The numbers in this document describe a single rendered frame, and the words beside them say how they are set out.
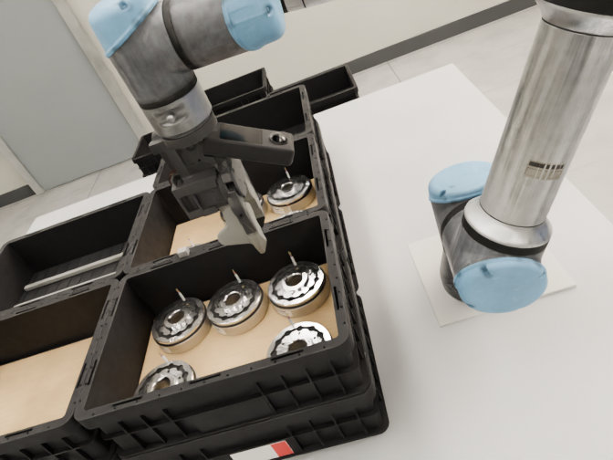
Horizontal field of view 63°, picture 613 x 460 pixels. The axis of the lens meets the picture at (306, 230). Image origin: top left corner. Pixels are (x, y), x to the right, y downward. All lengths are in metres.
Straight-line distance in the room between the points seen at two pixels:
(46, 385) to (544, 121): 0.91
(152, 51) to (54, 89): 3.60
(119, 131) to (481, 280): 3.68
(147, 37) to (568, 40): 0.42
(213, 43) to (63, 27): 3.45
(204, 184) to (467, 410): 0.50
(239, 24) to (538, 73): 0.32
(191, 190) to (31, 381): 0.58
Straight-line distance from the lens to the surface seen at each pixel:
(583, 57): 0.59
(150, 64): 0.57
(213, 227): 1.14
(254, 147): 0.63
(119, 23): 0.56
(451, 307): 0.93
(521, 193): 0.65
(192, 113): 0.60
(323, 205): 0.86
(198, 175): 0.65
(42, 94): 4.20
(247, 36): 0.54
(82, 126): 4.21
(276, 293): 0.85
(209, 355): 0.86
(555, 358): 0.86
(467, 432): 0.80
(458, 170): 0.85
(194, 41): 0.55
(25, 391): 1.09
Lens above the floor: 1.41
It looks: 35 degrees down
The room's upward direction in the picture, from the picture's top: 24 degrees counter-clockwise
